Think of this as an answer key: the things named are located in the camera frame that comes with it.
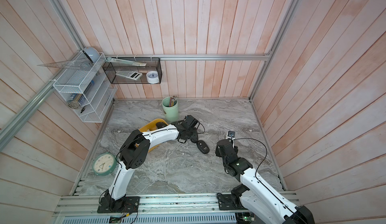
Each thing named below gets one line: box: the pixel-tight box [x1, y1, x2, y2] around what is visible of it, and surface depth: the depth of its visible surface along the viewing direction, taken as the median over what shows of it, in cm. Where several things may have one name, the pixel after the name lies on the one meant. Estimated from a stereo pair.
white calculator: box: [115, 70, 143, 81], surface depth 100 cm
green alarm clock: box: [92, 152, 117, 176], surface depth 85 cm
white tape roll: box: [146, 70, 160, 84], surface depth 97 cm
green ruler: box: [105, 57, 147, 67], surface depth 93 cm
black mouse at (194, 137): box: [190, 132, 199, 144], surface depth 95 cm
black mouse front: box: [196, 139, 210, 155], surface depth 94 cm
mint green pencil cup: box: [161, 96, 179, 123], surface depth 103 cm
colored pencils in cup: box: [168, 95, 178, 107], surface depth 100 cm
